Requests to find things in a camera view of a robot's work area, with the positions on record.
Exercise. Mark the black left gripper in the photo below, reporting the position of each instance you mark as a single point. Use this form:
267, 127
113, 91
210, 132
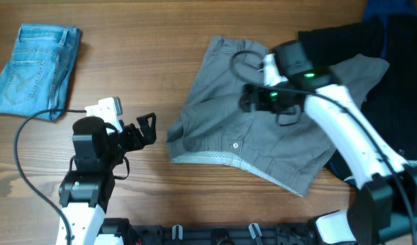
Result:
134, 135

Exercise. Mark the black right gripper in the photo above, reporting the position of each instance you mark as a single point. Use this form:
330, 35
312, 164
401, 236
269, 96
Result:
249, 99

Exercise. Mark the grey shorts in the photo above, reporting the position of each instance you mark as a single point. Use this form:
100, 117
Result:
212, 128

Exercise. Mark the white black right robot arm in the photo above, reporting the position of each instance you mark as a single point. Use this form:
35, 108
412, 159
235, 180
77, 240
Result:
385, 207

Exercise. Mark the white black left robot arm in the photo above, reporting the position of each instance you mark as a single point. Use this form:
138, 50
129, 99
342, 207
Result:
87, 187

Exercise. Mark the black shirt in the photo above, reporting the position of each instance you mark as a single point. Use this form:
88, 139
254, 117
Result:
391, 106

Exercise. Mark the folded blue denim jeans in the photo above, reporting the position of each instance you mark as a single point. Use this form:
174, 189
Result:
36, 77

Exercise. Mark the blue garment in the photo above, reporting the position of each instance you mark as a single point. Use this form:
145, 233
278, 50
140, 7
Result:
384, 8

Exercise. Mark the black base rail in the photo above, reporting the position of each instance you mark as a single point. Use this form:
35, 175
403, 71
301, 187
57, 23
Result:
281, 234

